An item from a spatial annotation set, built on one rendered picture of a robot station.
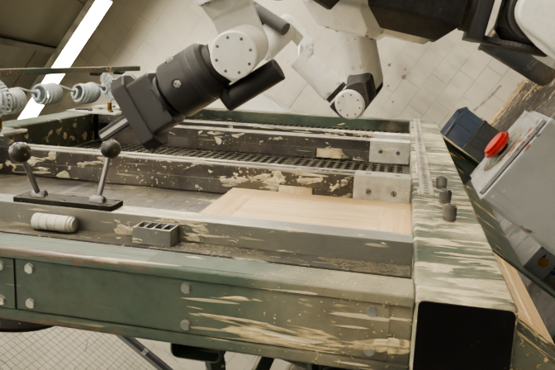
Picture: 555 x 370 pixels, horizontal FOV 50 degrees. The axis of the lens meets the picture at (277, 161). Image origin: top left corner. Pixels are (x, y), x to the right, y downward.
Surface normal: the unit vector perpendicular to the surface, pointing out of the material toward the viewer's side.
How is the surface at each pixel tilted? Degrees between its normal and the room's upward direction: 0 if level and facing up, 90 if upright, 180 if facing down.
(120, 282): 90
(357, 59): 90
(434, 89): 90
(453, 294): 56
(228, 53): 99
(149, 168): 90
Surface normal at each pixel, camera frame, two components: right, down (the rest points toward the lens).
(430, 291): 0.04, -0.98
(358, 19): -0.39, 0.76
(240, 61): -0.12, 0.31
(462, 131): -0.10, 0.02
